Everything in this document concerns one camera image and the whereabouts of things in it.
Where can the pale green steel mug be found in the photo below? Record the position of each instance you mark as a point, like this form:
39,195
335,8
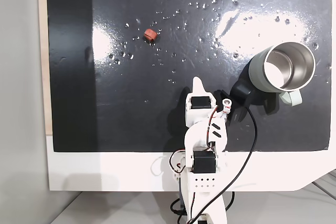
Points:
256,69

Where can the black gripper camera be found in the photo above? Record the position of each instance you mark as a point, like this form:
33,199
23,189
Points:
240,91

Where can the black glossy mat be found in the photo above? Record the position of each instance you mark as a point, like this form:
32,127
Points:
157,119

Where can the light wooden board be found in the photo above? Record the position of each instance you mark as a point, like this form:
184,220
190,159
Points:
43,51

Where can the red cube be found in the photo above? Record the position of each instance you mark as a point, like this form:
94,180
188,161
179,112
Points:
150,35

